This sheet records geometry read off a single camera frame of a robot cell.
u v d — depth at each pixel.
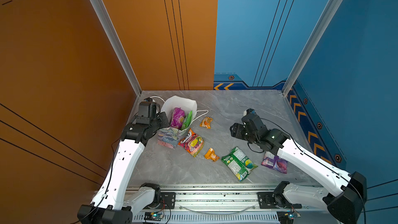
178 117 0.90
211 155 0.87
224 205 0.73
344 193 0.38
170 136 0.78
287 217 0.71
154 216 0.71
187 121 0.81
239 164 0.82
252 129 0.57
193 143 0.89
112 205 0.37
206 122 0.99
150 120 0.55
